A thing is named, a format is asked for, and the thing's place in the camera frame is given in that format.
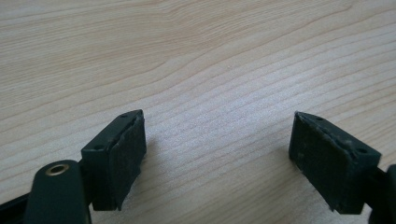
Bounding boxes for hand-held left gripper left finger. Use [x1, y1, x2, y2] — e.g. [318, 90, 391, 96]
[80, 108, 148, 212]

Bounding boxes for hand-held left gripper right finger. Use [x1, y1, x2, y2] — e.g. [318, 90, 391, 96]
[288, 111, 383, 216]

